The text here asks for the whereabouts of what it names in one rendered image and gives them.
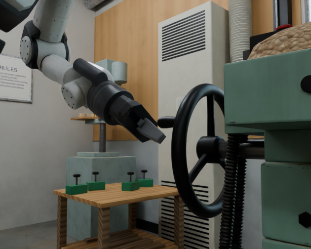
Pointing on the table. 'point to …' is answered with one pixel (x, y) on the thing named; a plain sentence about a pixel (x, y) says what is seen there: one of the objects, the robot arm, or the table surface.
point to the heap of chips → (290, 40)
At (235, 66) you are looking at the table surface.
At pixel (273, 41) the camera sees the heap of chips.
